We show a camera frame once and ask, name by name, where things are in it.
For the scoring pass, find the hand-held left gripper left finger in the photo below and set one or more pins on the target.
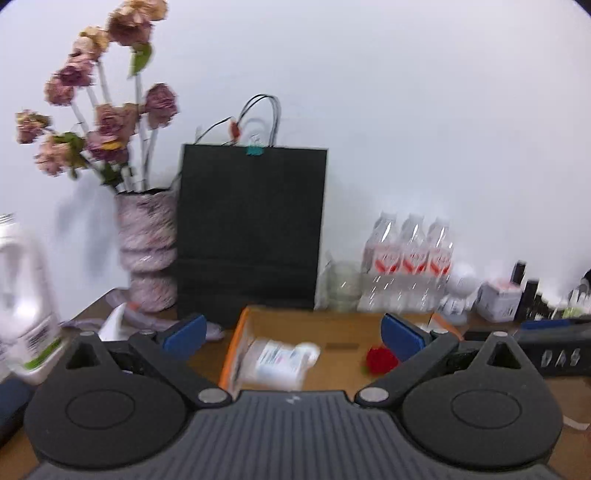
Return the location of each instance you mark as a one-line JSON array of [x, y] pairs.
[[185, 336]]

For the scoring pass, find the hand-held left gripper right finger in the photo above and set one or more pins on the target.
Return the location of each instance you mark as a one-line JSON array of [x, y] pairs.
[[400, 338]]

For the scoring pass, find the cardboard box with orange edge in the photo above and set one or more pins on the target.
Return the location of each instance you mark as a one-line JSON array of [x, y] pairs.
[[344, 328]]

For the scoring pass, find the red fabric flower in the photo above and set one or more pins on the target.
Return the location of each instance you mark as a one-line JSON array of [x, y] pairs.
[[381, 360]]

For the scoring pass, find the white paper sheet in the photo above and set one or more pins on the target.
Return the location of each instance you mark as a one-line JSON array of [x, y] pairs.
[[115, 323]]

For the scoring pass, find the clear red-labelled water bottle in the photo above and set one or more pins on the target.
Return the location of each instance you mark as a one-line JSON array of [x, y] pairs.
[[412, 263], [381, 263], [438, 265]]

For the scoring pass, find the clear glass jar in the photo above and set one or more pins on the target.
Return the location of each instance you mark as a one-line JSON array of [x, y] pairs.
[[344, 286]]

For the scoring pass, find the small white pink-printed box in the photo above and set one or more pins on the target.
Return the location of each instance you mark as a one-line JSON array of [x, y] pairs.
[[496, 302]]

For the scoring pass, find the white robot figurine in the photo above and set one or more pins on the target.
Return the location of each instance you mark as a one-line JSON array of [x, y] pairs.
[[461, 282]]

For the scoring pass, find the pink patterned vase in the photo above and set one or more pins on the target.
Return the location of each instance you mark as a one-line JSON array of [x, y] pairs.
[[147, 249]]

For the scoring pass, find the white labelled bottle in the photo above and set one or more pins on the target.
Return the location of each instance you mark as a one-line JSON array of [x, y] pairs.
[[277, 362]]

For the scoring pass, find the black paper bag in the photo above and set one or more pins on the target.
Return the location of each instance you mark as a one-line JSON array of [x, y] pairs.
[[249, 221]]

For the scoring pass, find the white plastic jug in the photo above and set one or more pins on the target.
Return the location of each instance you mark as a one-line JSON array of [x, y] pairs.
[[27, 323]]

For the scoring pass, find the dark blue flat object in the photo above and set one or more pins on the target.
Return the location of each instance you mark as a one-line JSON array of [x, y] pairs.
[[11, 406]]

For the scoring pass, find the teal binder clip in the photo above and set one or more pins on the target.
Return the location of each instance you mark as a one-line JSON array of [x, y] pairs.
[[254, 150]]

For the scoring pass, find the dried pink flower bouquet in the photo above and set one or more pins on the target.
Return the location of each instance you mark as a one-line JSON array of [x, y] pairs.
[[111, 121]]

